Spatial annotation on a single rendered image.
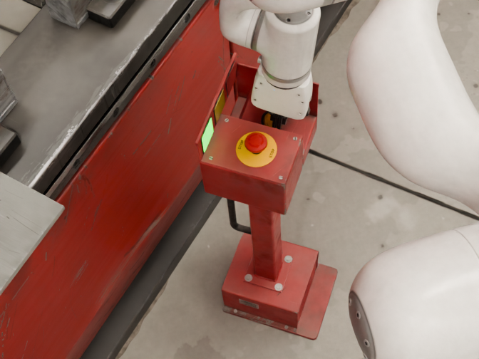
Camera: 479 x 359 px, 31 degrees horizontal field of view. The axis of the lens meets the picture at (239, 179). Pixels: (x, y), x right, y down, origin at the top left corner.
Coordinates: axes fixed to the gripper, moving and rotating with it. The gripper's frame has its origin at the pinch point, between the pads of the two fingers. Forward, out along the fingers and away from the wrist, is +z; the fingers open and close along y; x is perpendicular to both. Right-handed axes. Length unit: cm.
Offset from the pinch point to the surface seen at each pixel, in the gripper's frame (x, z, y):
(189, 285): -11, 76, -15
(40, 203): -40, -24, -25
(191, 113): 8.5, 23.9, -21.0
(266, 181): -15.0, -3.3, 2.3
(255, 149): -11.5, -6.4, -1.0
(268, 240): -7.8, 38.4, 2.9
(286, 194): -14.6, -0.2, 6.1
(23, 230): -44, -24, -25
